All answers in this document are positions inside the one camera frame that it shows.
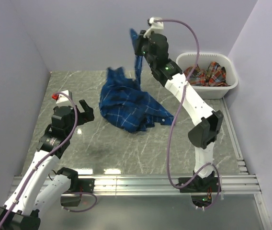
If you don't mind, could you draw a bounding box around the red plaid shirt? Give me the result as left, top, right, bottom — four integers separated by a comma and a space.
188, 61, 229, 87

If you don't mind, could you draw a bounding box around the aluminium mounting rail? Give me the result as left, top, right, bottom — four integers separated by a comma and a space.
79, 174, 261, 196

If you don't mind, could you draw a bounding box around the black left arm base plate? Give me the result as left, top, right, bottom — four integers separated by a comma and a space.
67, 178, 95, 193

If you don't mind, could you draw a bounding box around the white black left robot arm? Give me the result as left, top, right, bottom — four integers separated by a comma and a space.
0, 100, 94, 230

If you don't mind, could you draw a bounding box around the blue plaid long sleeve shirt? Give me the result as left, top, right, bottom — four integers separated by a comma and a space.
99, 28, 174, 134

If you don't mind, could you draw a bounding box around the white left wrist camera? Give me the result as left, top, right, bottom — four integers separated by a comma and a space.
52, 90, 72, 107

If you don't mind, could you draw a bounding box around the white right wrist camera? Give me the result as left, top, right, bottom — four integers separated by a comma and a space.
143, 17, 164, 38

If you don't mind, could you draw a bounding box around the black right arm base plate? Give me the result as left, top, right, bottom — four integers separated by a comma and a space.
179, 176, 221, 193

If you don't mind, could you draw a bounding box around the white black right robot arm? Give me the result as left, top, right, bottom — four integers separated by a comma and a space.
130, 30, 224, 192

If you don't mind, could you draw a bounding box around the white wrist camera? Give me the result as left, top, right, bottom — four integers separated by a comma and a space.
52, 90, 72, 107
143, 17, 164, 38

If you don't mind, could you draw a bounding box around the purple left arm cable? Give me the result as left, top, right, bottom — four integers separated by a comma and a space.
0, 92, 98, 230

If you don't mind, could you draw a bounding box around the white plastic laundry basket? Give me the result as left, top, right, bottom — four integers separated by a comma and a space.
175, 52, 238, 100

